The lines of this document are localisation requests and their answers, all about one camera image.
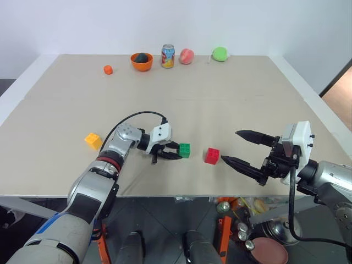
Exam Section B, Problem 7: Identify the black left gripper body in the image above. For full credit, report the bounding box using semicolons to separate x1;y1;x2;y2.
150;142;171;165

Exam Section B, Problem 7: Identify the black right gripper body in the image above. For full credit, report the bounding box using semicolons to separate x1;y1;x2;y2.
260;136;300;180

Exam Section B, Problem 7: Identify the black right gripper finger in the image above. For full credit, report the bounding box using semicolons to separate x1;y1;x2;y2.
235;130;278;146
220;155;270;186

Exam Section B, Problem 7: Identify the green studded cube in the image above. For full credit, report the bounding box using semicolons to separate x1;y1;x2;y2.
178;142;191;160

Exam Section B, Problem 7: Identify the red studded cube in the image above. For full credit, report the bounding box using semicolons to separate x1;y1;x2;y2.
203;147;221;166

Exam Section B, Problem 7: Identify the beige cardboard table cover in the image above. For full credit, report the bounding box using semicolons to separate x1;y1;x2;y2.
0;53;352;198

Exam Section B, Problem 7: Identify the green drink can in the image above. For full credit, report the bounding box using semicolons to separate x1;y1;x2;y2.
216;201;231;215

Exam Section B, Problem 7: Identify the shiny metal pot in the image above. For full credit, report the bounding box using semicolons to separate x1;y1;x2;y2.
257;217;303;246

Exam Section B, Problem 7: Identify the yellow studded cube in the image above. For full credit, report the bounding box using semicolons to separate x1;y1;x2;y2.
84;133;103;151

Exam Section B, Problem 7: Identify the orange metal stand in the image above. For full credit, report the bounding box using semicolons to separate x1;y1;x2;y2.
92;222;112;264
213;215;232;264

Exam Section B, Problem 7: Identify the orange bowl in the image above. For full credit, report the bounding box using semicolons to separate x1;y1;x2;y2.
130;52;153;73

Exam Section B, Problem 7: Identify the reddish brown plate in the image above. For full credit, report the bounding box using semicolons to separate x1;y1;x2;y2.
251;237;289;264

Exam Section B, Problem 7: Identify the colourful soda can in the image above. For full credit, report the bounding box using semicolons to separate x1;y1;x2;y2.
161;43;176;69

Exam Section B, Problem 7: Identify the brown wooden door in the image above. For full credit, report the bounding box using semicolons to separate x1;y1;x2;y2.
321;73;352;125

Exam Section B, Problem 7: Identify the pink peach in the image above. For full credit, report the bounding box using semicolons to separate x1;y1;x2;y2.
179;48;195;65

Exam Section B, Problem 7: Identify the dark rounded shape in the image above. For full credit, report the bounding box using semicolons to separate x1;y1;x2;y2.
114;231;145;264
182;230;224;264

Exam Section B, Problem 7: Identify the grey table crossbar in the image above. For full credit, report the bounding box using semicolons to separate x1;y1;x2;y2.
0;197;60;220

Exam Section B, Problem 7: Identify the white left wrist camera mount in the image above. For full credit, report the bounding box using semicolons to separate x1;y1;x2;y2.
145;123;173;155

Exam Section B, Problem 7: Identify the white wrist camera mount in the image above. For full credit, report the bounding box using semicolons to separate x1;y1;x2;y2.
145;123;173;155
280;120;314;185

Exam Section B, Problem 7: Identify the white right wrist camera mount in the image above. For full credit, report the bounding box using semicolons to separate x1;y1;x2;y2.
280;120;314;185

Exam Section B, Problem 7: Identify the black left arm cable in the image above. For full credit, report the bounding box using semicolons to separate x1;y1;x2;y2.
102;111;168;153

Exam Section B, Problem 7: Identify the green ball with white string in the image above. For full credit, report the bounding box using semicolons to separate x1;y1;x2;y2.
207;46;232;64

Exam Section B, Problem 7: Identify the dark door frame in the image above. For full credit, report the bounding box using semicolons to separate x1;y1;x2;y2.
318;57;352;97

